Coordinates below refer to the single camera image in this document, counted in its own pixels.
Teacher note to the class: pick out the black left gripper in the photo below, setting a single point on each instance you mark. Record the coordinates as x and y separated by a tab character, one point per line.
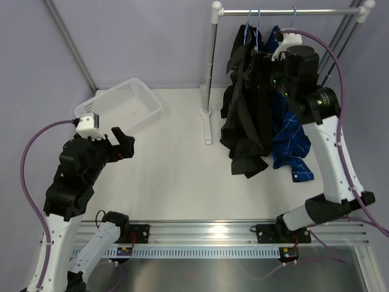
124	150

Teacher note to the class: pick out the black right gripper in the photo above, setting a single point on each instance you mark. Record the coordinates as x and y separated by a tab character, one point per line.
261	62

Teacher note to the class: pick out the dark pinstriped shirt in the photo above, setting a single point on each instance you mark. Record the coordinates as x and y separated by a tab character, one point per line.
238	133

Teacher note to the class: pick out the light blue hanger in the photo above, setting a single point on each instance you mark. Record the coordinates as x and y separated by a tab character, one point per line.
291	26
247	30
257	31

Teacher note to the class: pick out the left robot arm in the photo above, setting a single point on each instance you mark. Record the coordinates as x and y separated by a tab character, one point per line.
81	162

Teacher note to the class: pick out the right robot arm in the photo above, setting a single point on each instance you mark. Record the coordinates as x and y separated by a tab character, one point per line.
292	74

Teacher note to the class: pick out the plain black shirt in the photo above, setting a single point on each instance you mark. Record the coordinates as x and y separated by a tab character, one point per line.
256	96

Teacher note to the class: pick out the blue plaid shirt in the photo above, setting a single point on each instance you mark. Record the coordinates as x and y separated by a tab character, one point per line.
290	145

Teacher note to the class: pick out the white plastic basket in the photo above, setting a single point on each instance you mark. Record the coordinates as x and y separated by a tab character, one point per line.
130	105

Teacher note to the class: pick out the metal clothes rack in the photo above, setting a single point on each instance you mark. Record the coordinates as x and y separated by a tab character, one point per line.
353	18

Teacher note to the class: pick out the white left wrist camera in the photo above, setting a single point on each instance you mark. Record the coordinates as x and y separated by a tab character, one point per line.
88	127

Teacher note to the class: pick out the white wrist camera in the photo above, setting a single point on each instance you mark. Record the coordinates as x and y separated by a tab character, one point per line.
88	127
286	38

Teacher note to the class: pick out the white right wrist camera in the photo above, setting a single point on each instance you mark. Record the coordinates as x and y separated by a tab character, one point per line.
286	38

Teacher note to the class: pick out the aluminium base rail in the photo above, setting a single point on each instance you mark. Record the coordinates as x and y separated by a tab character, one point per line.
240	232

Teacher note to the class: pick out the perforated cable duct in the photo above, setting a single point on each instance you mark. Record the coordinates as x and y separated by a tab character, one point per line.
199	252

